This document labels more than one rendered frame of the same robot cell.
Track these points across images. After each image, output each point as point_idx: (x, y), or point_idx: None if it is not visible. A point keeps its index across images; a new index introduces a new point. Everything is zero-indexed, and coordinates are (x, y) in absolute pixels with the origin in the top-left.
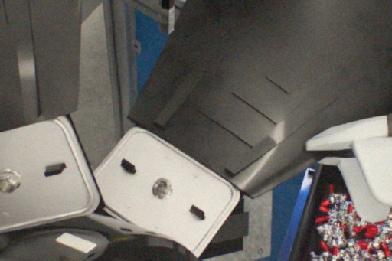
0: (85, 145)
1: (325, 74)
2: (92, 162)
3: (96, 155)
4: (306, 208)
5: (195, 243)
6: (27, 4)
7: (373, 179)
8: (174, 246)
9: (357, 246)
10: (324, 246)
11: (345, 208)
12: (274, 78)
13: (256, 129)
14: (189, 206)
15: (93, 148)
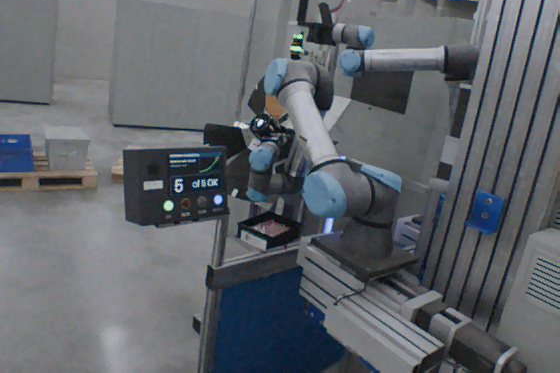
0: (366, 369)
1: None
2: (357, 369)
3: (361, 371)
4: (287, 217)
5: (272, 134)
6: None
7: (275, 137)
8: (270, 120)
9: (275, 226)
10: (277, 223)
11: (286, 228)
12: None
13: (288, 138)
14: (278, 135)
15: (364, 371)
